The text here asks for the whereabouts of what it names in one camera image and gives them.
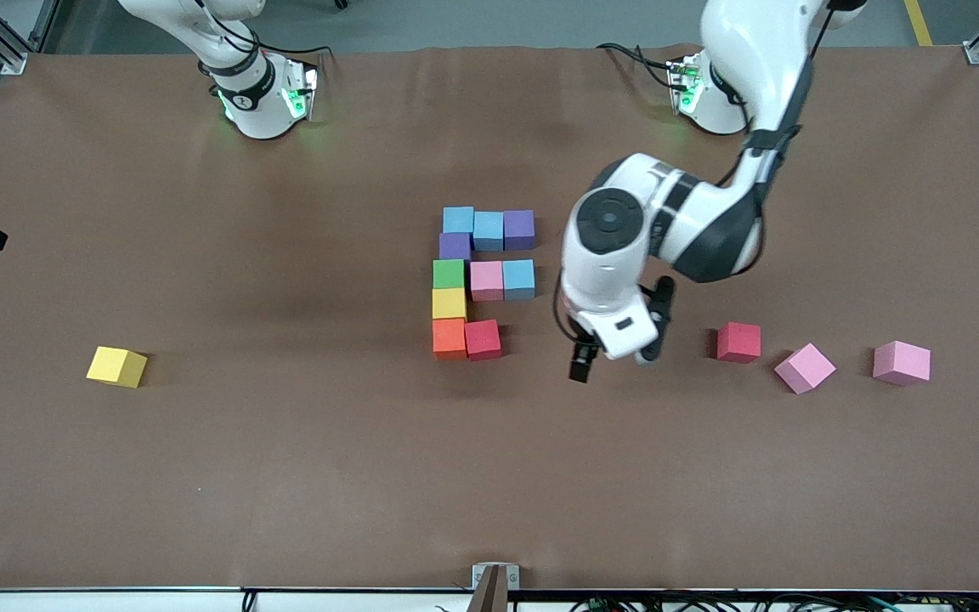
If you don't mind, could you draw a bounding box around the red foam block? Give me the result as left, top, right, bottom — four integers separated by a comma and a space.
464, 320, 502, 361
717, 322, 761, 365

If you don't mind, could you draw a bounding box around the pink foam block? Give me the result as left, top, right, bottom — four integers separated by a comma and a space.
470, 261, 505, 303
872, 341, 932, 388
774, 343, 837, 395

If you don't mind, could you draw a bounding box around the orange foam block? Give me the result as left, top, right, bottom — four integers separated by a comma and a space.
432, 318, 467, 360

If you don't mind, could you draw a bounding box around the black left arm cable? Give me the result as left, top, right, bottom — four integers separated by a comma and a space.
552, 279, 586, 343

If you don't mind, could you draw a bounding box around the metal table edge bracket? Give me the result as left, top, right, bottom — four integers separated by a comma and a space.
467, 564, 521, 612

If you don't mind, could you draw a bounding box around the black base cable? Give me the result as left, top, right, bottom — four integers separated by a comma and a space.
597, 41, 679, 90

